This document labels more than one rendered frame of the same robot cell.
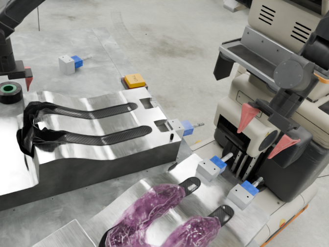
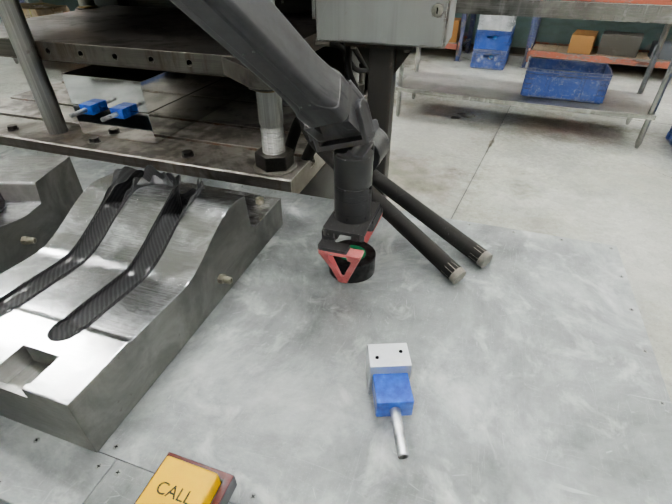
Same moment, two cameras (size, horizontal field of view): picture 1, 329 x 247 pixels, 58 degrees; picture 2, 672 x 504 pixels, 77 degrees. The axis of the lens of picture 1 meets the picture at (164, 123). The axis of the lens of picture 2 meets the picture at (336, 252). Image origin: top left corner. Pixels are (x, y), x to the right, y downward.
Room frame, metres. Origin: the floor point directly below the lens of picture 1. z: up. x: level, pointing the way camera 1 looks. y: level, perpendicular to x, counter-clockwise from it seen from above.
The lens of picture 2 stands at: (1.18, 0.15, 1.26)
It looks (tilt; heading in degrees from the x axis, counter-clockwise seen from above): 36 degrees down; 143
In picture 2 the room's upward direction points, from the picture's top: straight up
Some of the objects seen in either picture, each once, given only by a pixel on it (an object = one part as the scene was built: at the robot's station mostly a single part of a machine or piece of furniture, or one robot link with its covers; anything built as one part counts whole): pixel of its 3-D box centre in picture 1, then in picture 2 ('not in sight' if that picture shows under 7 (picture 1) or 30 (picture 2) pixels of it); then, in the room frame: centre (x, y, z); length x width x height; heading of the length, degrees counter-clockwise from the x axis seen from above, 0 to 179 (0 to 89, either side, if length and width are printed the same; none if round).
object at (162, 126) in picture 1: (162, 130); not in sight; (0.65, 0.00, 0.87); 0.05 x 0.05 x 0.04; 34
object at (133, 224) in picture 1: (164, 226); not in sight; (0.33, -0.04, 0.90); 0.26 x 0.18 x 0.08; 141
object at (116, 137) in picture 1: (86, 121); (114, 233); (0.57, 0.20, 0.92); 0.35 x 0.16 x 0.09; 124
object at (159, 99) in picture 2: not in sight; (164, 86); (-0.33, 0.58, 0.87); 0.50 x 0.27 x 0.17; 124
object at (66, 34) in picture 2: not in sight; (164, 53); (-0.40, 0.63, 0.96); 1.29 x 0.83 x 0.18; 34
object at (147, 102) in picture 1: (148, 107); (30, 377); (0.74, 0.06, 0.87); 0.05 x 0.05 x 0.04; 34
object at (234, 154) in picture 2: not in sight; (173, 111); (-0.41, 0.62, 0.76); 1.30 x 0.84 x 0.07; 34
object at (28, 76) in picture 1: (20, 79); (345, 254); (0.76, 0.49, 0.86); 0.07 x 0.07 x 0.09; 34
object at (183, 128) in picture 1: (187, 127); not in sight; (0.73, -0.08, 0.83); 0.13 x 0.05 x 0.05; 124
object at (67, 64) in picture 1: (77, 61); (393, 401); (0.98, 0.38, 0.83); 0.13 x 0.05 x 0.05; 145
